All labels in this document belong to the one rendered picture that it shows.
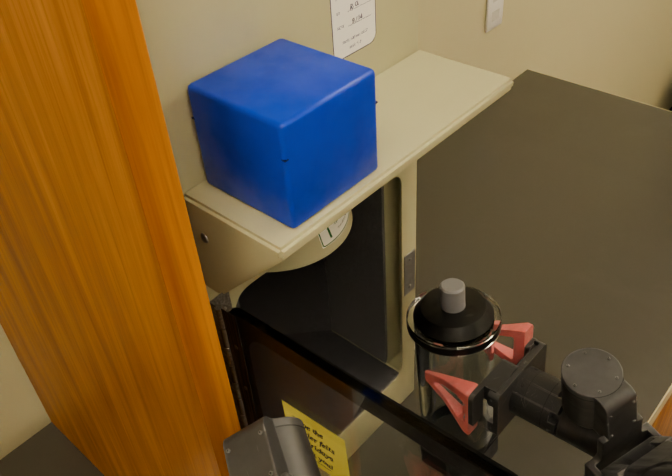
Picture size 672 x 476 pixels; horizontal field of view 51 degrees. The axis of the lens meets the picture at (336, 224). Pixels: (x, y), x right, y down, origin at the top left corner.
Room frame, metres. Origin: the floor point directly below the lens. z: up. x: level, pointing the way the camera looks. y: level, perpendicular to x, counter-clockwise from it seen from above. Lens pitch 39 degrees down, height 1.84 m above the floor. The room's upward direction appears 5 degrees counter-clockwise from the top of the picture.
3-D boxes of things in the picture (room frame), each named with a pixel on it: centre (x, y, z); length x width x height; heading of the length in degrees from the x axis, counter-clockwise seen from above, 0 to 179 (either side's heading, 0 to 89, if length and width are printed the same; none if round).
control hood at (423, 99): (0.54, -0.03, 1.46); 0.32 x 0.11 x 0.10; 136
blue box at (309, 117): (0.47, 0.03, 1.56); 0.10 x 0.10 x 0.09; 46
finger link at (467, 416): (0.51, -0.13, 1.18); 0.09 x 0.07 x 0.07; 45
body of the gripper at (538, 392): (0.48, -0.21, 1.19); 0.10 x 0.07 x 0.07; 135
